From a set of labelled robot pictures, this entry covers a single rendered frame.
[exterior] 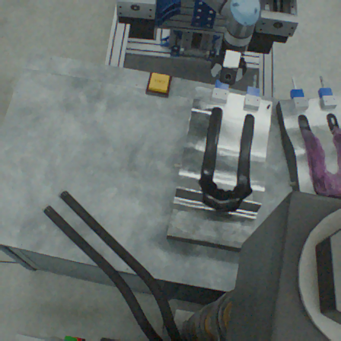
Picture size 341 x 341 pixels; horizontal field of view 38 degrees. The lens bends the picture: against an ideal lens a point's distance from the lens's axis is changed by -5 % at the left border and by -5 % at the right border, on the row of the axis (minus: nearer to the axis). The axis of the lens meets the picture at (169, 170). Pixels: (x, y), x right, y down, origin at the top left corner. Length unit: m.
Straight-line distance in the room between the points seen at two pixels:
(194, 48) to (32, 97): 0.91
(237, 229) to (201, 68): 1.16
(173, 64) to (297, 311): 2.22
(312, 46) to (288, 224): 2.67
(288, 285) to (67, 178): 1.35
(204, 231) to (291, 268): 1.19
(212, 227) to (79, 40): 1.62
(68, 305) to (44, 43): 1.43
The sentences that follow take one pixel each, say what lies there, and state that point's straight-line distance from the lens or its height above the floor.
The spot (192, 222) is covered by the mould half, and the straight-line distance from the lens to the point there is 1.56.
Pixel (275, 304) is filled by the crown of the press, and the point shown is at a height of 2.00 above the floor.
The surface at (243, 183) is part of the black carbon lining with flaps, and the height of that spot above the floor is 0.91.
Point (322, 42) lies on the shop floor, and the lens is 3.07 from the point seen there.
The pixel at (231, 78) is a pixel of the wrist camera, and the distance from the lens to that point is 1.44.
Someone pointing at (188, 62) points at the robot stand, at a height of 0.21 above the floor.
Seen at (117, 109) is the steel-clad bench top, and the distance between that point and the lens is 1.75.
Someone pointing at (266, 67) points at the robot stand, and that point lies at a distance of 2.59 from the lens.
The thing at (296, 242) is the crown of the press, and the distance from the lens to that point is 0.39.
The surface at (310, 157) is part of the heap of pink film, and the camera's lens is 1.66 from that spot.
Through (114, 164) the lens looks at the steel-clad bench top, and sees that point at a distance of 1.67.
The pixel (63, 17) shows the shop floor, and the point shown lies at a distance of 2.99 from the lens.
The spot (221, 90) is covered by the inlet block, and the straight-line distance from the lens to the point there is 1.67.
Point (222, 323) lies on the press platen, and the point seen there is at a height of 1.54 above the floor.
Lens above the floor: 2.37
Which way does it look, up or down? 70 degrees down
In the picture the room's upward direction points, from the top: 10 degrees clockwise
